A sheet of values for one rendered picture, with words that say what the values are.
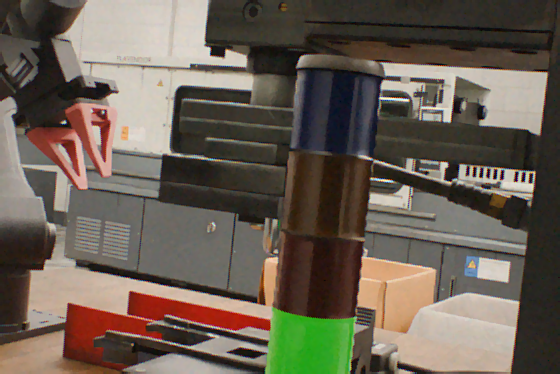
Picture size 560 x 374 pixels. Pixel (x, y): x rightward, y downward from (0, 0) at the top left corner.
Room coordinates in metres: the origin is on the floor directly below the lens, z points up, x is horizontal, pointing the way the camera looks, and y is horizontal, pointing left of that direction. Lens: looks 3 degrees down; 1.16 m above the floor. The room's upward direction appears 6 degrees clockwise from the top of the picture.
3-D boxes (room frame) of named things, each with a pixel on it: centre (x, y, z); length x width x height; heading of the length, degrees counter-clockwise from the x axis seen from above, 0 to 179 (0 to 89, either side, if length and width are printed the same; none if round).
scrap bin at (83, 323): (0.91, 0.08, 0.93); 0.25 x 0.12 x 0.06; 65
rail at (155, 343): (0.65, 0.04, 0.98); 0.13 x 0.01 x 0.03; 65
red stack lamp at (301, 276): (0.37, -0.02, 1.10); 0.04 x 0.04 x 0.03
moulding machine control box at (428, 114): (5.16, -0.91, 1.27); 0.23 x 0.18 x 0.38; 152
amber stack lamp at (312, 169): (0.37, -0.02, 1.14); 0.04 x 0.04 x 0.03
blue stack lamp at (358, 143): (0.37, -0.02, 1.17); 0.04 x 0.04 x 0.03
